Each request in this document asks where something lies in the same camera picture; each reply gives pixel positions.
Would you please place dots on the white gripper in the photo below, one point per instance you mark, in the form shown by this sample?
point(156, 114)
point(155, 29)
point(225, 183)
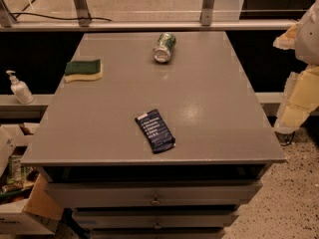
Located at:
point(308, 39)

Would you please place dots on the green soda can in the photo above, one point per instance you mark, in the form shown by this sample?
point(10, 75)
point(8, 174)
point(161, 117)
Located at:
point(163, 49)

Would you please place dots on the green and yellow sponge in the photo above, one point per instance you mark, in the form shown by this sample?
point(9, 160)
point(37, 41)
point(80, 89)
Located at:
point(83, 71)

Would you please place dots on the green can in box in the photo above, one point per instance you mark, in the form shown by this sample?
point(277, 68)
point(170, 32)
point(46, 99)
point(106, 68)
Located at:
point(15, 167)

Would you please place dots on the dark blue snack bar wrapper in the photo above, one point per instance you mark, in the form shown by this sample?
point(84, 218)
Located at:
point(156, 131)

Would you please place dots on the middle grey drawer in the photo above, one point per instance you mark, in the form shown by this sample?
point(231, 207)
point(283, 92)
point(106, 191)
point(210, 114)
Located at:
point(156, 219)

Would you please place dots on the grey drawer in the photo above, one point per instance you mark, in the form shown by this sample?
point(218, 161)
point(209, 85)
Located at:
point(91, 195)
point(156, 219)

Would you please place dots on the top grey drawer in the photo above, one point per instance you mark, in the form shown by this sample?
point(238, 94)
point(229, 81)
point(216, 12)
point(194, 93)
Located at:
point(91, 195)

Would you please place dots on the white pump soap bottle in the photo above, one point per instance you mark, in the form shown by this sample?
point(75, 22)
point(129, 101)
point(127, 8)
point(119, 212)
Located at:
point(20, 89)

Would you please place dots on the cardboard box with items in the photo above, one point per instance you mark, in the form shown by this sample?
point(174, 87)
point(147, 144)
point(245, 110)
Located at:
point(25, 208)

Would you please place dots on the metal window frame rail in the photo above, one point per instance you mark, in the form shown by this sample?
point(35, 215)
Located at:
point(107, 15)

